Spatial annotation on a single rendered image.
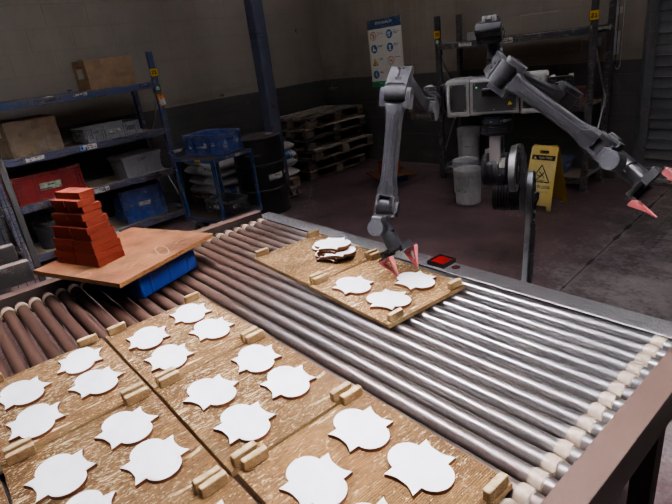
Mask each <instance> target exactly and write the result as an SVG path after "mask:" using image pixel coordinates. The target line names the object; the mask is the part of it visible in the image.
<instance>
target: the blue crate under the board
mask: <svg viewBox="0 0 672 504"><path fill-rule="evenodd" d="M196 267H197V263H196V259H195V255H194V251H193V249H191V250H189V251H187V252H185V253H184V254H182V255H180V256H178V257H176V258H175V259H173V260H171V261H169V262H167V263H165V264H164V265H162V266H160V267H158V268H156V269H155V270H153V271H151V272H149V273H147V274H146V275H144V276H142V277H140V278H138V279H137V280H135V281H133V282H131V283H129V284H127V285H126V286H124V287H122V288H116V287H109V286H103V285H97V284H91V287H92V289H93V290H97V291H103V292H109V293H115V294H121V295H127V296H133V297H139V298H146V297H147V296H149V295H151V294H152V293H154V292H156V291H157V290H159V289H161V288H162V287H164V286H166V285H167V284H169V283H171V282H172V281H174V280H176V279H177V278H179V277H181V276H182V275H184V274H186V273H187V272H189V271H191V270H192V269H194V268H196Z"/></svg>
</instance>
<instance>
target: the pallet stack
mask: <svg viewBox="0 0 672 504"><path fill-rule="evenodd" d="M352 108H354V109H353V113H354V114H352V115H345V114H348V113H347V109H352ZM361 114H364V113H363V104H355V105H353V104H350V105H324V106H320V107H316V108H312V109H308V110H304V111H300V112H296V113H292V114H288V115H284V116H280V120H281V127H282V133H283V132H285V134H283V140H284V141H288V142H291V143H293V144H294V146H293V147H292V148H290V149H292V150H294V151H295V152H296V155H295V156H294V157H293V158H295V159H297V161H298V162H296V163H295V164H294V165H293V166H291V167H294V168H297V169H299V170H300V172H298V173H297V175H300V178H302V177H305V176H307V178H308V179H307V181H313V180H316V179H319V178H322V177H325V176H328V175H331V174H334V173H337V172H339V171H342V170H345V169H348V168H351V167H354V166H356V165H359V164H361V163H364V162H366V158H365V156H364V155H365V153H364V152H363V147H364V146H367V145H370V144H373V143H374V142H373V134H363V133H364V131H363V125H364V124H366V121H365V119H364V118H365V115H361ZM310 115H312V116H310ZM325 115H330V116H327V117H325ZM307 116H309V117H307ZM352 119H355V125H354V124H351V123H350V122H351V120H352ZM282 122H286V124H283V125H282ZM351 129H353V132H354V134H352V133H348V132H349V130H351ZM284 138H286V139H284ZM362 138H363V139H362ZM359 139H362V141H363V142H356V141H355V140H359ZM351 150H353V151H354V152H351V153H350V152H348V151H351ZM356 157H357V158H356ZM353 158H356V163H353V164H350V165H348V166H345V167H343V163H346V162H348V161H351V159H353ZM331 167H332V170H333V171H330V172H328V173H325V174H322V175H319V176H318V173H317V172H319V171H322V170H325V169H328V168H331Z"/></svg>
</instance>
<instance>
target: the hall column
mask: <svg viewBox="0 0 672 504"><path fill-rule="evenodd" d="M244 6H245V12H246V18H247V24H248V30H249V36H250V42H251V48H252V54H253V60H254V66H255V72H256V78H257V84H258V90H259V96H260V102H261V108H262V114H263V120H264V126H265V131H278V132H280V138H281V145H282V151H283V157H284V158H285V159H284V164H285V170H286V178H287V181H288V183H287V184H288V190H289V196H290V199H292V198H295V197H297V196H300V195H302V194H303V193H300V192H299V191H298V189H296V192H294V191H291V185H290V179H289V172H288V166H287V160H286V155H285V152H284V140H283V133H282V127H281V120H280V114H279V107H278V101H277V95H276V88H275V82H274V76H273V70H272V63H271V56H270V49H269V43H268V36H267V30H266V23H265V17H264V11H263V4H262V0H244Z"/></svg>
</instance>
